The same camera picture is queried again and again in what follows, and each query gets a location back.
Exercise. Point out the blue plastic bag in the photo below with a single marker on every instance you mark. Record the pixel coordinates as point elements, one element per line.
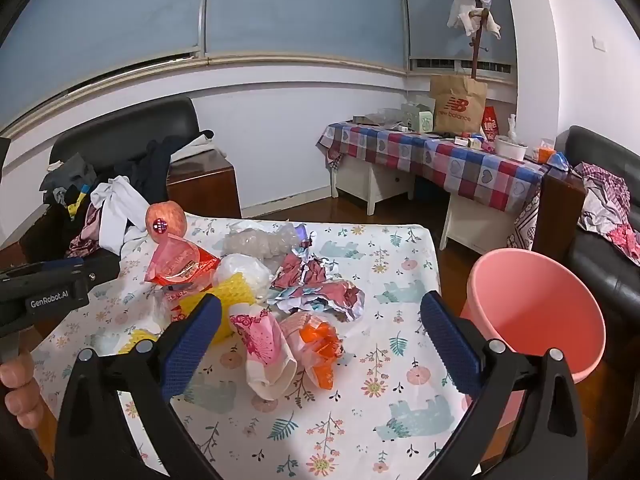
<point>557,160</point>

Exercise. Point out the grey garment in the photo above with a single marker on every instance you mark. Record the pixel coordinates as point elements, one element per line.
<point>70,172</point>

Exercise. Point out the dark wooden cabinet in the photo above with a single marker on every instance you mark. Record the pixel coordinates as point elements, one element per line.
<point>555,220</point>

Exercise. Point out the clothes pile on armchair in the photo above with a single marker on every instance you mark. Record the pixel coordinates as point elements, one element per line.
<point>602,195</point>

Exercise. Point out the white figurine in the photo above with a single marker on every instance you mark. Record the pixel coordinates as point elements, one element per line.
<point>511,127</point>

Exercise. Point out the brown patterned hanging cloth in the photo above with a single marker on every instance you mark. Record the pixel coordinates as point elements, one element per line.
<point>525,225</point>

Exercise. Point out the clear wrapper with red print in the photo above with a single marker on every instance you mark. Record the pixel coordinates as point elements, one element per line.
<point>175,305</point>

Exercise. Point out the small white box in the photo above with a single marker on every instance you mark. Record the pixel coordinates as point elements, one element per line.
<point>467,142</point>

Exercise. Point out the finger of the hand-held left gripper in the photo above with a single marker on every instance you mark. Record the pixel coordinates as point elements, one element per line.
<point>100,270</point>

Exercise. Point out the window vent grille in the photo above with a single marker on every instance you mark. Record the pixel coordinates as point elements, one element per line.
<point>460,65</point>

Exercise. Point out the black leather sofa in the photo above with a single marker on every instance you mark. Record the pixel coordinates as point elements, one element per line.
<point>150,120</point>

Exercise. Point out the pink floral paper bag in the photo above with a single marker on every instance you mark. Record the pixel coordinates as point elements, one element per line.
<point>265,350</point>

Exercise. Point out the wooden coat rack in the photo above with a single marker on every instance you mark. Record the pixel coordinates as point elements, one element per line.
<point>477,45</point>

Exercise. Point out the pink patterned cloth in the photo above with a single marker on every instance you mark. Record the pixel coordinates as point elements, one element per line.
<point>85,232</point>

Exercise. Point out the white wall switch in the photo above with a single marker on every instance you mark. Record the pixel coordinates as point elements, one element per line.
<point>599,43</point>

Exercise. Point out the red white paper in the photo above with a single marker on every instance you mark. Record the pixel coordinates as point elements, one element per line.
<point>320,290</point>

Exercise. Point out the orange and white wrapper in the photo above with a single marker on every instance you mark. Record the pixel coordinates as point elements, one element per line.
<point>322,340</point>

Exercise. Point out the clear plastic container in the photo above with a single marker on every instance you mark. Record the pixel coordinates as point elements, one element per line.
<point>390,116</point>

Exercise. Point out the white bowl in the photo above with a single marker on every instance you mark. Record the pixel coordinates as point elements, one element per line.
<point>510,150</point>

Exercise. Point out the plaid tablecloth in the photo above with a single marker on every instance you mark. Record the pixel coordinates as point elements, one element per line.
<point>450,165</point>

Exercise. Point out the person's left hand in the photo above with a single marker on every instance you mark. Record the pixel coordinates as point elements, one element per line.
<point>20,385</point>

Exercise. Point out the dark navy garment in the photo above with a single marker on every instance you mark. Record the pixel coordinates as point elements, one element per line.
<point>150,165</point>

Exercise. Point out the wooden side cabinet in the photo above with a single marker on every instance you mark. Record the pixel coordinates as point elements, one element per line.
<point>210,185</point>

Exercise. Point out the pale green carton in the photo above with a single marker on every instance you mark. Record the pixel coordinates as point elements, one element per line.
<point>420,120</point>

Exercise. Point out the pink patterned garment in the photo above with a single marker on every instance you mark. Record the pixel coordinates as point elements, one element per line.
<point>625,242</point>

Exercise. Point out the yellow foam fruit net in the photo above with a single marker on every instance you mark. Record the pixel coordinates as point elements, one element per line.
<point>235,290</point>

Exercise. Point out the brown paper bag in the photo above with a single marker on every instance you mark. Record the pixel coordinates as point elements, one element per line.
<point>457,105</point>

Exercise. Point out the red apple with sticker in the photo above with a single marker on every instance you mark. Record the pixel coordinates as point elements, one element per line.
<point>167,215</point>

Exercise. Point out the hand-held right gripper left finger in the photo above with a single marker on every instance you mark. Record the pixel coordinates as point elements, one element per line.
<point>192,347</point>

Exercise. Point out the white desk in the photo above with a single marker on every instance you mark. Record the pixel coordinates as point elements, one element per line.
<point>380,180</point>

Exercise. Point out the pink plastic bin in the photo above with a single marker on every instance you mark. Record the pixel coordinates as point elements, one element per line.
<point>530,310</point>

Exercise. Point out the white garment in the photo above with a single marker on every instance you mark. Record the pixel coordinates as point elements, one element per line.
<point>117,205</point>

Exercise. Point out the white hanging cloth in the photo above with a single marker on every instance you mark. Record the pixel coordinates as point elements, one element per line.
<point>462,12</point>

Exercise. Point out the purple foil wrapper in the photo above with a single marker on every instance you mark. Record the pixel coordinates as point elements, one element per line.
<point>301,234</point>

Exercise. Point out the orange box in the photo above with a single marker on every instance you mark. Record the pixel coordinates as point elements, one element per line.
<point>542,152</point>

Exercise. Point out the clear plastic bag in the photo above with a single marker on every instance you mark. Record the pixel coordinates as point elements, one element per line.
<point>250,242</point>

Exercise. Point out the black leather armchair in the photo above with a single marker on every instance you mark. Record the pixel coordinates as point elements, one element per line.
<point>600,270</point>

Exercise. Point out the white plastic bag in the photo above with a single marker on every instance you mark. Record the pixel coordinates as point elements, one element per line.
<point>240,270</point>

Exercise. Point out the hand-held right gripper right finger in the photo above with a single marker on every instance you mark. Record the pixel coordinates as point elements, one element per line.
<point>450,345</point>

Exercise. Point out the red snack packet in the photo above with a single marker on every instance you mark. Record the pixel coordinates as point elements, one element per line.
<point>175,260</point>

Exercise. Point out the white cloth with black trim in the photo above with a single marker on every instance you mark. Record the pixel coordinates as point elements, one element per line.
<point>200,147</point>

